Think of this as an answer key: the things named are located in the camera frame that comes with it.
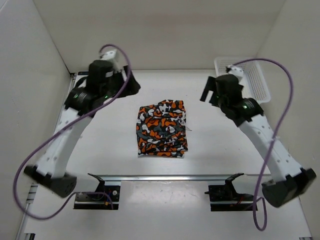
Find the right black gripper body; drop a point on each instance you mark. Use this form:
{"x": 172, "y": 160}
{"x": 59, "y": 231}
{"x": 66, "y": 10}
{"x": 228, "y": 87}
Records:
{"x": 224, "y": 104}

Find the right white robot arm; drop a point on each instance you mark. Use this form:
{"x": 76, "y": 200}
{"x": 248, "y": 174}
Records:
{"x": 288, "y": 178}

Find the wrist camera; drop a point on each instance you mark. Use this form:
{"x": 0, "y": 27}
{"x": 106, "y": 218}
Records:
{"x": 235, "y": 70}
{"x": 113, "y": 57}

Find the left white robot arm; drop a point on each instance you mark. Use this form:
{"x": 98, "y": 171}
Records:
{"x": 50, "y": 169}

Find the aluminium front rail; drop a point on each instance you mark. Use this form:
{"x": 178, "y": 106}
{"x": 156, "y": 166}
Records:
{"x": 194, "y": 177}

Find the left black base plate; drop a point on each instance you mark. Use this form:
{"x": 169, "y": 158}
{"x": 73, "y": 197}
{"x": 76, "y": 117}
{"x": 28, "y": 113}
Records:
{"x": 106, "y": 197}

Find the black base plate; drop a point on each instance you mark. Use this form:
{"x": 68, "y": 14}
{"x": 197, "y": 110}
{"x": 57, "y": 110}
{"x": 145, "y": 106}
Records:
{"x": 106, "y": 197}
{"x": 225, "y": 198}

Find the white plastic basket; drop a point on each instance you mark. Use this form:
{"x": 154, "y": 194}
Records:
{"x": 253, "y": 82}

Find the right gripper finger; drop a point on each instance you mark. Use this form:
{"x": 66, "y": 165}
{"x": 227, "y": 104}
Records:
{"x": 210, "y": 84}
{"x": 207, "y": 96}

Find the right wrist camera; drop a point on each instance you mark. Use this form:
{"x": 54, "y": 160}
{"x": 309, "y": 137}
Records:
{"x": 235, "y": 70}

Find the small dark label sticker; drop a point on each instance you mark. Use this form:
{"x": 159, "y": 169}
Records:
{"x": 82, "y": 73}

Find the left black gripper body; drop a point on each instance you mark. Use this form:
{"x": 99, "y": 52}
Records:
{"x": 110, "y": 90}

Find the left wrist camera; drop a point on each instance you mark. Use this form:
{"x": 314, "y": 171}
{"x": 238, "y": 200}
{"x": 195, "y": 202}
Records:
{"x": 113, "y": 57}

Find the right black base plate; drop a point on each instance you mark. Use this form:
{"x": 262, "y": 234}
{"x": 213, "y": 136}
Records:
{"x": 225, "y": 198}

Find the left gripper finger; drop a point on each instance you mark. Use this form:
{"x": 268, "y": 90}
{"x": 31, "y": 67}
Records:
{"x": 126, "y": 73}
{"x": 132, "y": 88}

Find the orange camouflage shorts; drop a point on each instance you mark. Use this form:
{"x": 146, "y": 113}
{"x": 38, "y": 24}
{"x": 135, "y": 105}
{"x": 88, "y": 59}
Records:
{"x": 161, "y": 129}

